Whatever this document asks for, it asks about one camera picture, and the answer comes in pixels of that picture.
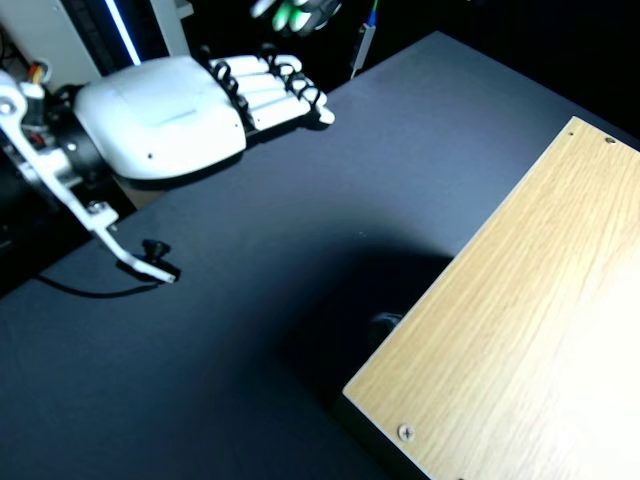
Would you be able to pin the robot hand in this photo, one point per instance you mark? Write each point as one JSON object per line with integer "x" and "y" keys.
{"x": 160, "y": 120}
{"x": 290, "y": 20}

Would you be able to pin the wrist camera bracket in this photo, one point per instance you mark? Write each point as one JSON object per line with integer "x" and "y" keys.
{"x": 102, "y": 215}

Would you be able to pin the grey table cloth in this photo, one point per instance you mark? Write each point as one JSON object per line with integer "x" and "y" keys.
{"x": 225, "y": 350}

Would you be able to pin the robot body with light strip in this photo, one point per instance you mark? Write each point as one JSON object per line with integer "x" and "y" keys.
{"x": 50, "y": 30}

